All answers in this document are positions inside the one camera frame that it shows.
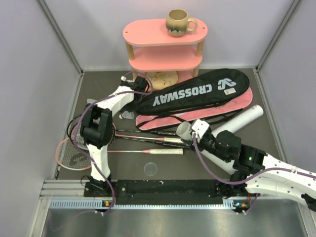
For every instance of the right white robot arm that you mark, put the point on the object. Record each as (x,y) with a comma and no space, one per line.
(243,169)

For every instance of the beige ceramic mug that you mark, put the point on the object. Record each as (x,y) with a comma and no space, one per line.
(178,23)

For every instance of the pink badminton racket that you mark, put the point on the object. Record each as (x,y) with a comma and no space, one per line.
(69,158)

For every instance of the white shuttlecock tube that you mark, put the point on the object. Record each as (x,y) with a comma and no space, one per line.
(185,133)
(241,120)

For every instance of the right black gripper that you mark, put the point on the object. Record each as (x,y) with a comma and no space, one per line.
(189,143)

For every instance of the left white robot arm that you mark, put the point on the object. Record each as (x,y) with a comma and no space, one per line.
(96,125)

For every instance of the black Crossway racket bag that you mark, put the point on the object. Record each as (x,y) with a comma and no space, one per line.
(211,89)

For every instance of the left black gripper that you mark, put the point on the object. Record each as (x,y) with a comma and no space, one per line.
(141,84)

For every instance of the white shuttlecock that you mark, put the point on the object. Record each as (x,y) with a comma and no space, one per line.
(90,101)
(127,115)

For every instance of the black badminton racket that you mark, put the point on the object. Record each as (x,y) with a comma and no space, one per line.
(160,133)

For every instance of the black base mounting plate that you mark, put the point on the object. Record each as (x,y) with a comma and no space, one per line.
(174,192)

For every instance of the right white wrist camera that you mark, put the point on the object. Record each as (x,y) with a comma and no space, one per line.
(199,127)

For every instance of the pink three-tier shelf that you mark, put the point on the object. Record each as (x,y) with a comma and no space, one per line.
(152,49)

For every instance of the pink racket bag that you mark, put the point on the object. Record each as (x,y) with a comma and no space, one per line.
(216,114)

